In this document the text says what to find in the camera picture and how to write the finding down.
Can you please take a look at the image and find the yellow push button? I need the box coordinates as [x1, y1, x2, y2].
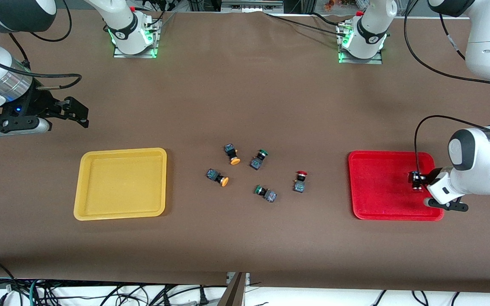
[224, 144, 241, 166]
[206, 168, 229, 187]

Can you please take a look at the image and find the red plastic tray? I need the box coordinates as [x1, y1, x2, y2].
[348, 150, 444, 222]

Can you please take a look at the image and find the yellow plastic tray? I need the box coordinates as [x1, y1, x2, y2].
[73, 147, 168, 221]

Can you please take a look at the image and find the green push button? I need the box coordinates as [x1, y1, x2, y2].
[254, 185, 278, 203]
[249, 149, 269, 170]

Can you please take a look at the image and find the brown table cover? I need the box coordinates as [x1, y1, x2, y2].
[0, 8, 490, 294]

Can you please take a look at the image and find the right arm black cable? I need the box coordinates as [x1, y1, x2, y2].
[0, 0, 83, 90]

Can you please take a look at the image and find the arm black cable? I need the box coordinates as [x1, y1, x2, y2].
[0, 0, 83, 90]
[403, 0, 490, 173]

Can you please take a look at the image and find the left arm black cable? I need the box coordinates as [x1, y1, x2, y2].
[403, 0, 490, 173]

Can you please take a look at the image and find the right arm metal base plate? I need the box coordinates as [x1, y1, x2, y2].
[113, 19, 162, 59]

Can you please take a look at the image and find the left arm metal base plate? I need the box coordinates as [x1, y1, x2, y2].
[338, 23, 384, 65]

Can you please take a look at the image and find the green cable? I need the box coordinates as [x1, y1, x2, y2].
[28, 279, 41, 306]

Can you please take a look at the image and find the black cable tangle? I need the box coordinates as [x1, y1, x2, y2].
[37, 283, 199, 306]

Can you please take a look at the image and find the short black table cable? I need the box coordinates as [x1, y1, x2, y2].
[311, 12, 345, 27]

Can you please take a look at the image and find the long black table cable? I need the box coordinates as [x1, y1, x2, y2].
[264, 12, 348, 37]

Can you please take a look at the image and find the aluminium frame rail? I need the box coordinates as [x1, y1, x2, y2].
[221, 0, 285, 14]

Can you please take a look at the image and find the white table bracket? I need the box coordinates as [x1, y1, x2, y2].
[226, 272, 251, 286]

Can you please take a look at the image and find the metal table post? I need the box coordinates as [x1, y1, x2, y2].
[217, 272, 248, 306]

